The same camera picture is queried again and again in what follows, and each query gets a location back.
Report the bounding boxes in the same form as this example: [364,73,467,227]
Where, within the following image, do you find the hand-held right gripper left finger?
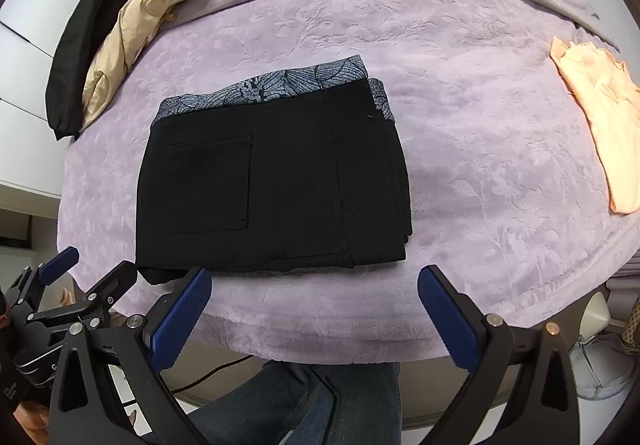
[49,266,213,445]

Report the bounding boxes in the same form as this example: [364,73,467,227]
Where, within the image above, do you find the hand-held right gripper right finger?
[417,265,596,445]

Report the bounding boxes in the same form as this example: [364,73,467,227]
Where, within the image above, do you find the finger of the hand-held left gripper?
[75,261,138,321]
[5,247,81,321]

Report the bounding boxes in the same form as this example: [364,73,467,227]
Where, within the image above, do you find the black pants with grey waistband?
[136,55,413,285]

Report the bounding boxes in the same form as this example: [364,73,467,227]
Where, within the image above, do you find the person's left hand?
[15,402,53,445]

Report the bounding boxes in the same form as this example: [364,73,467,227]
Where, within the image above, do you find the person's legs in jeans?
[187,360,403,445]

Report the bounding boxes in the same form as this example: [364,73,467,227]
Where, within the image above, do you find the lavender embossed blanket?
[57,0,640,366]

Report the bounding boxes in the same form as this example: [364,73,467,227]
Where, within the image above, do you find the white wardrobe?
[0,0,101,198]

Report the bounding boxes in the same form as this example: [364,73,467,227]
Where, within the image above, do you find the black garment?
[45,0,168,140]

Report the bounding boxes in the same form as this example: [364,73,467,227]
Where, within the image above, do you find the beige jacket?
[81,0,236,130]

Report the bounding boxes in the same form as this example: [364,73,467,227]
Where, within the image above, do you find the peach garment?
[550,37,640,214]

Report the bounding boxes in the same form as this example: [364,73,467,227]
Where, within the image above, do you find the black cable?
[170,352,261,396]

